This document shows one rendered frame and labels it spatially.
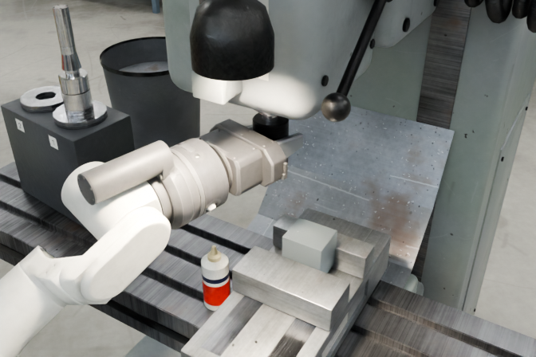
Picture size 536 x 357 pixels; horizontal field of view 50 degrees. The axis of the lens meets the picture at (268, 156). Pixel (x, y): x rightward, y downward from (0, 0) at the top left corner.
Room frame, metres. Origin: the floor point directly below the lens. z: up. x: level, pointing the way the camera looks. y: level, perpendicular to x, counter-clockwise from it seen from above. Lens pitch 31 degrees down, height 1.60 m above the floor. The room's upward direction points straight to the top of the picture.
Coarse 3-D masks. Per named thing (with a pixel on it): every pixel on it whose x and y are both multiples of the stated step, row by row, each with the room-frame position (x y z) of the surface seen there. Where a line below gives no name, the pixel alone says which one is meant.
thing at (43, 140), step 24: (24, 96) 0.95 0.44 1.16; (48, 96) 0.97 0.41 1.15; (24, 120) 0.89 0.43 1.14; (48, 120) 0.88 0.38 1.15; (72, 120) 0.85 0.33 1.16; (96, 120) 0.86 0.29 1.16; (120, 120) 0.88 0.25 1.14; (24, 144) 0.90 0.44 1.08; (48, 144) 0.85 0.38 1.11; (72, 144) 0.81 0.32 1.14; (96, 144) 0.84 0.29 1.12; (120, 144) 0.87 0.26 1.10; (24, 168) 0.92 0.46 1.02; (48, 168) 0.86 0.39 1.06; (72, 168) 0.82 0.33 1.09; (48, 192) 0.88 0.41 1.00; (72, 216) 0.84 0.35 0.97
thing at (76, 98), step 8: (88, 80) 0.89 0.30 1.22; (64, 88) 0.87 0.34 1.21; (72, 88) 0.87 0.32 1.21; (80, 88) 0.87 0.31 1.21; (88, 88) 0.88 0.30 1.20; (64, 96) 0.87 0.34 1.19; (72, 96) 0.87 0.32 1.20; (80, 96) 0.87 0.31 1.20; (88, 96) 0.88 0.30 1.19; (64, 104) 0.88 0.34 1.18; (72, 104) 0.87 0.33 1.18; (80, 104) 0.87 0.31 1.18; (88, 104) 0.88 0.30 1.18; (72, 112) 0.87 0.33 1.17; (80, 112) 0.87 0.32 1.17; (88, 112) 0.87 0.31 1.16
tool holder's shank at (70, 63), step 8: (56, 8) 0.88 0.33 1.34; (64, 8) 0.88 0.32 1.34; (56, 16) 0.88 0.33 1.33; (64, 16) 0.88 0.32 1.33; (56, 24) 0.88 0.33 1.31; (64, 24) 0.88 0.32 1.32; (64, 32) 0.88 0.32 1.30; (72, 32) 0.89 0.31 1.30; (64, 40) 0.88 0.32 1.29; (72, 40) 0.88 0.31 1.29; (64, 48) 0.88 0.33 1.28; (72, 48) 0.88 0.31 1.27; (64, 56) 0.88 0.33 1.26; (72, 56) 0.88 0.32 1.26; (64, 64) 0.88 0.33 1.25; (72, 64) 0.88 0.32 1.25; (80, 64) 0.89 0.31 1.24; (72, 72) 0.88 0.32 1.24
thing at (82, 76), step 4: (64, 72) 0.89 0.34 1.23; (80, 72) 0.89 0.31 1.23; (84, 72) 0.89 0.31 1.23; (60, 76) 0.87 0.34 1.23; (64, 76) 0.87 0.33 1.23; (68, 76) 0.87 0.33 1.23; (72, 76) 0.87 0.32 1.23; (76, 76) 0.87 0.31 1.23; (80, 76) 0.87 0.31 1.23; (84, 76) 0.88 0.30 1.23; (88, 76) 0.89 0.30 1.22; (60, 80) 0.87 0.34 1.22; (64, 80) 0.87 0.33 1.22; (68, 80) 0.86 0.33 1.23; (72, 80) 0.87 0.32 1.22; (76, 80) 0.87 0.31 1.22; (80, 80) 0.87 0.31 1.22; (84, 80) 0.88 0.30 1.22
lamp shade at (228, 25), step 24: (216, 0) 0.46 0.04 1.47; (240, 0) 0.46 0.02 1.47; (192, 24) 0.46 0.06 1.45; (216, 24) 0.44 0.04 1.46; (240, 24) 0.44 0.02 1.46; (264, 24) 0.45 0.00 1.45; (192, 48) 0.45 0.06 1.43; (216, 48) 0.44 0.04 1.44; (240, 48) 0.43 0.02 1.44; (264, 48) 0.45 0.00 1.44; (216, 72) 0.44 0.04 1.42; (240, 72) 0.43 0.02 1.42; (264, 72) 0.45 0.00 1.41
